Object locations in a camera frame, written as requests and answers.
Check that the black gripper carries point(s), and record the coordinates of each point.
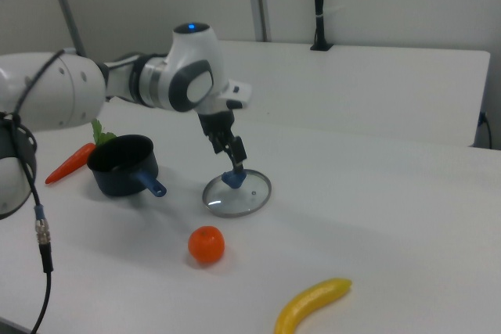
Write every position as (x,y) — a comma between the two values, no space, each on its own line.
(217,124)

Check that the glass lid with blue knob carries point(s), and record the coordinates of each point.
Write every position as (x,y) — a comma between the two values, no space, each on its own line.
(250,197)

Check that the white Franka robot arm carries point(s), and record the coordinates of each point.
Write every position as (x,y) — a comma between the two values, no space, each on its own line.
(58,91)

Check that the orange toy mandarin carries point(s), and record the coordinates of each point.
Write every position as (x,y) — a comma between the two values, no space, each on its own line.
(206,245)

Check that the dark blue toy saucepan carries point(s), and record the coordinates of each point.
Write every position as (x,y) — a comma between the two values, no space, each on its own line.
(117,183)

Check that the white table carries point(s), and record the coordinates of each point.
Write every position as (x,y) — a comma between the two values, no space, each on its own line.
(352,87)

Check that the orange toy carrot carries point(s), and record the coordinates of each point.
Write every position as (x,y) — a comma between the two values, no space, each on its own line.
(72,162)

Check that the yellow toy banana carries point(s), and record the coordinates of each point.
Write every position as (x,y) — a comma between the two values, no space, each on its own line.
(305,300)

